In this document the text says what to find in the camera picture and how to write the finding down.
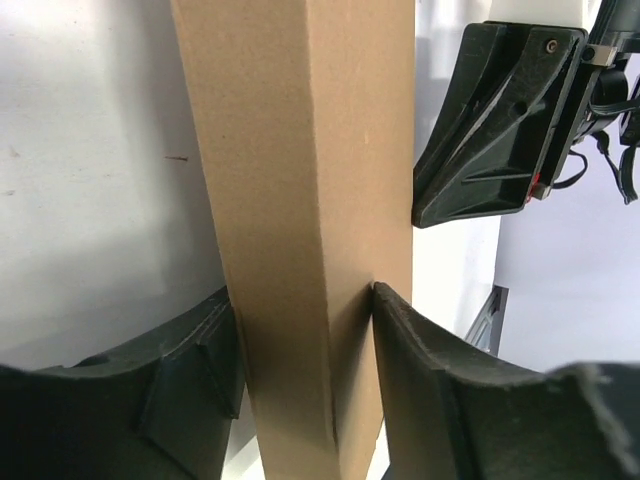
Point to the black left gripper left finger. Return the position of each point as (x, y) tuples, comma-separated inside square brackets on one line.
[(159, 406)]

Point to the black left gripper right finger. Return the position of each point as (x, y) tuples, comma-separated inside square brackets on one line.
[(453, 411)]

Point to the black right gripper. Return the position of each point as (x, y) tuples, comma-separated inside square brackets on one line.
[(509, 89)]

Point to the cardboard box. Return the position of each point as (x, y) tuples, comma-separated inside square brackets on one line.
[(304, 114)]

